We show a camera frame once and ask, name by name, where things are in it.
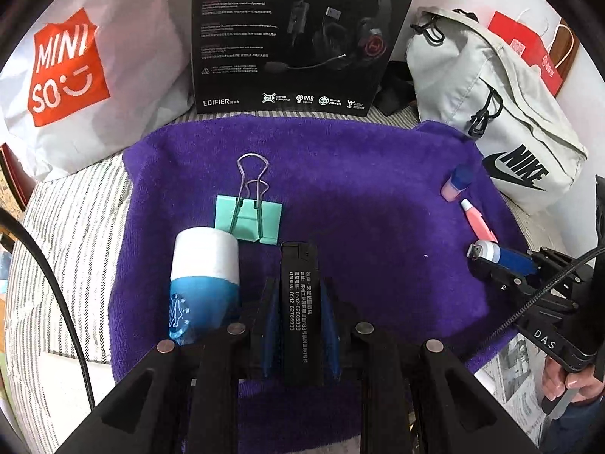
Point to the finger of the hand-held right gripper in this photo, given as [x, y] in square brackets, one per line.
[517, 260]
[501, 276]

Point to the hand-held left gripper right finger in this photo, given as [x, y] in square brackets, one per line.
[328, 321]

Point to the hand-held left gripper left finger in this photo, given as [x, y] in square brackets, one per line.
[269, 321]

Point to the white cylindrical cap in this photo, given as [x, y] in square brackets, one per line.
[489, 250]

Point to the long black box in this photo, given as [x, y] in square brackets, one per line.
[300, 302]

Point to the pink tube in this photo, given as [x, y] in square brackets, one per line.
[477, 221]

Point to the white and blue bottle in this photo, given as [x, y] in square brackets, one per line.
[203, 265]

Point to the small pink bottle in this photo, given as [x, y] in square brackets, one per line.
[451, 189]

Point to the green binder clip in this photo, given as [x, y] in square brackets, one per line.
[246, 220]

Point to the person's right hand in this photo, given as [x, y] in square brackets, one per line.
[555, 380]

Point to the newspaper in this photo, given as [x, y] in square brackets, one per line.
[510, 378]

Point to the purple towel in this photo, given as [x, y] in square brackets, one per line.
[354, 189]

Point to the grey waist bag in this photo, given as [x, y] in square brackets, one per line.
[520, 104]

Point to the small red paper bag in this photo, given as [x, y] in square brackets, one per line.
[529, 42]

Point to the black headset box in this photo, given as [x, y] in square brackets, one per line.
[236, 56]

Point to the white plastic shopping bag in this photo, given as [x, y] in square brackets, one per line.
[142, 80]

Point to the patterned book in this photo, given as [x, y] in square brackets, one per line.
[14, 184]

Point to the brown wooden frame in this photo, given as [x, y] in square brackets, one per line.
[569, 64]

